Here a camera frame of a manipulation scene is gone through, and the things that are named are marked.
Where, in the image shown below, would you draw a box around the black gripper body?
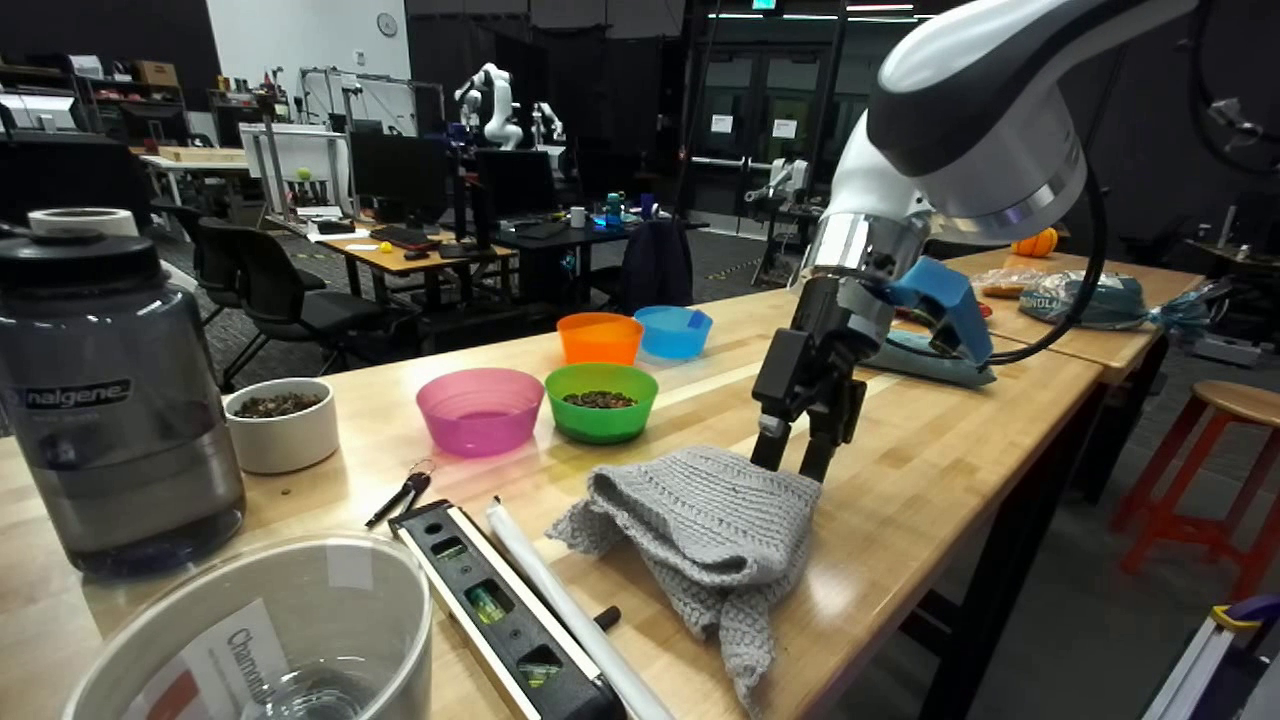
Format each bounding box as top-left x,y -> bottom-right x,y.
750,270 -> 883,428

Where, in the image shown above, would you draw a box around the grey knitted cotton cloth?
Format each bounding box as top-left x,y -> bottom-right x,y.
550,445 -> 824,710

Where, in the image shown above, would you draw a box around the wooden workbench black legs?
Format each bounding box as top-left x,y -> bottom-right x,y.
934,242 -> 1203,509
0,278 -> 1112,720

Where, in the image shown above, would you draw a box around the blue plastic bowl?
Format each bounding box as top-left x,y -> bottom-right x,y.
629,302 -> 715,362

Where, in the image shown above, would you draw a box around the green plastic bowl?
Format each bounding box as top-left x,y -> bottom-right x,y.
540,362 -> 662,446

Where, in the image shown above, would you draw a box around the orange plastic bowl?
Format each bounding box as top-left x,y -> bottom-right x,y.
552,309 -> 648,371

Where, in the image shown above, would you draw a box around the small orange pumpkin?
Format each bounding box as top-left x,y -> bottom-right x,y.
1009,225 -> 1067,263

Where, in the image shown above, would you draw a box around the clear bag of blue cloths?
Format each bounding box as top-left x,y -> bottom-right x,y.
1018,269 -> 1152,336

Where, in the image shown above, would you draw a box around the pink plastic bowl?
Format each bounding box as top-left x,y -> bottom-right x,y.
412,368 -> 550,465

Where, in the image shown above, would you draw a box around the black spirit level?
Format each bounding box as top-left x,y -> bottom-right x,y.
389,498 -> 625,720

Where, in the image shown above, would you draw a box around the black marker pen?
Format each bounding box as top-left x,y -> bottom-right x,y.
361,467 -> 435,537

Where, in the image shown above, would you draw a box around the wooden stool red legs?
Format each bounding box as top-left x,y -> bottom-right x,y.
1118,377 -> 1280,590

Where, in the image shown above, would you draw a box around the background wooden desk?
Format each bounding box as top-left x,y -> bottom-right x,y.
286,212 -> 522,318

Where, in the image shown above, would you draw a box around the large white plastic tub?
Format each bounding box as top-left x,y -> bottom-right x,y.
62,537 -> 435,720

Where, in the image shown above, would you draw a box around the small white ceramic bowl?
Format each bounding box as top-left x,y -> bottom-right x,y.
222,377 -> 343,478

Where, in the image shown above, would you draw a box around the black office chair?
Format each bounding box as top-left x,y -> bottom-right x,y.
196,215 -> 391,388

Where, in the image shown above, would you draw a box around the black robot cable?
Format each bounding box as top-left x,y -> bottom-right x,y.
988,157 -> 1112,368

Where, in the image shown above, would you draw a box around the aluminium frame rail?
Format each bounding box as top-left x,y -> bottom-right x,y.
1139,590 -> 1280,720

